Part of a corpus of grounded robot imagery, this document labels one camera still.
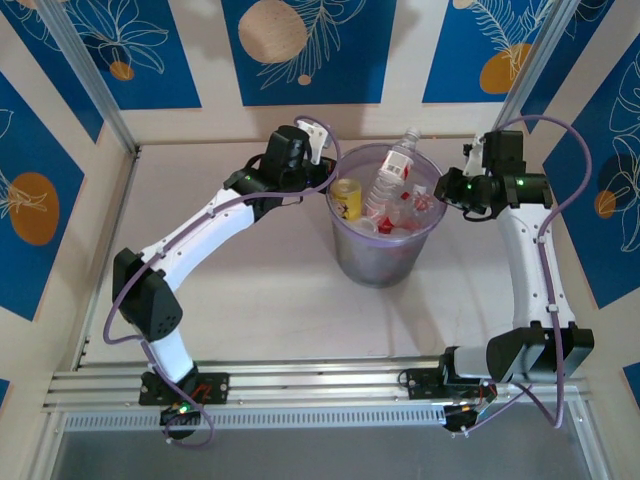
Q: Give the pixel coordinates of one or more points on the yellow plastic bottle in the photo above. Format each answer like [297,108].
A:
[347,200]

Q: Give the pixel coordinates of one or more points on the small clear bottle white cap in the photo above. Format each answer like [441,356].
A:
[370,226]

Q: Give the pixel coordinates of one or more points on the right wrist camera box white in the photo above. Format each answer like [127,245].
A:
[475,152]

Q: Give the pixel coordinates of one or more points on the aluminium frame post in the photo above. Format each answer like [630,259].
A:
[90,75]
[530,75]

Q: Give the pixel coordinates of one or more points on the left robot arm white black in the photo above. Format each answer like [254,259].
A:
[200,235]

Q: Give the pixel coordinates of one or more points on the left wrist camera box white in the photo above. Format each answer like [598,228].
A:
[315,140]

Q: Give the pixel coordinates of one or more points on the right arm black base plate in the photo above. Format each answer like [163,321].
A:
[420,382]

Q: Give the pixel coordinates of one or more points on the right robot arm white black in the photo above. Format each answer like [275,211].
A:
[525,260]

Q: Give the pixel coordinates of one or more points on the grey mesh bin purple rim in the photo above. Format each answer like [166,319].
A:
[380,262]

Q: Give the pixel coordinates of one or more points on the aluminium rail beam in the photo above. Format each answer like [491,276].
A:
[310,385]

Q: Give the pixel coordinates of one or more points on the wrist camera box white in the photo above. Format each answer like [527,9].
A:
[315,140]
[475,152]

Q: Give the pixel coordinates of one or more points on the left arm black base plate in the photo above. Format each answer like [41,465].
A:
[215,387]

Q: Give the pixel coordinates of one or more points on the grey acrylic panel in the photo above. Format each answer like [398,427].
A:
[320,457]

